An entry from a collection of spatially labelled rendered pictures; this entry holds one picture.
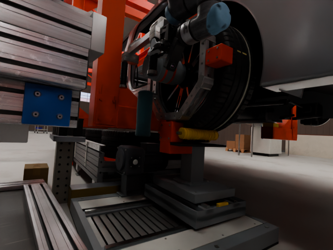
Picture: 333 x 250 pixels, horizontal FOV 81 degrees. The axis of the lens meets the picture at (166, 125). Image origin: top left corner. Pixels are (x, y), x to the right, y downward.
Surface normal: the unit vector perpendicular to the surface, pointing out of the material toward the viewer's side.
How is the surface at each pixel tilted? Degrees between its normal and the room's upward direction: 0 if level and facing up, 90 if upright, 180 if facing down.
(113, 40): 90
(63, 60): 90
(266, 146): 90
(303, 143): 90
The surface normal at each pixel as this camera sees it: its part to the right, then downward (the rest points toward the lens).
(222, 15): 0.62, 0.00
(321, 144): -0.78, -0.07
